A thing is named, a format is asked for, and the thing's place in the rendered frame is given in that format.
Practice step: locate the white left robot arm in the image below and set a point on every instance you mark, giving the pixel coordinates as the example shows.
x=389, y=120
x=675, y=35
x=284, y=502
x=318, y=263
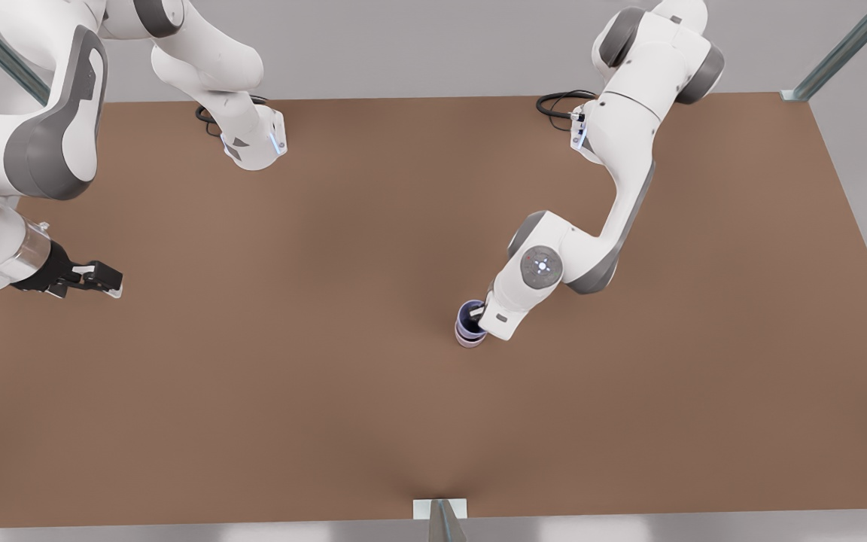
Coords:
x=622, y=150

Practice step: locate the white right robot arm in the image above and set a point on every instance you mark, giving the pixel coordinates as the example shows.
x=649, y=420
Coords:
x=50, y=143

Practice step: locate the purple cup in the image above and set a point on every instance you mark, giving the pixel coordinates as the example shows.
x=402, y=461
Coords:
x=470, y=318

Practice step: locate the pink cup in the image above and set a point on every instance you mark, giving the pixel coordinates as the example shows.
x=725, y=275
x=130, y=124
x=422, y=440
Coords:
x=469, y=342

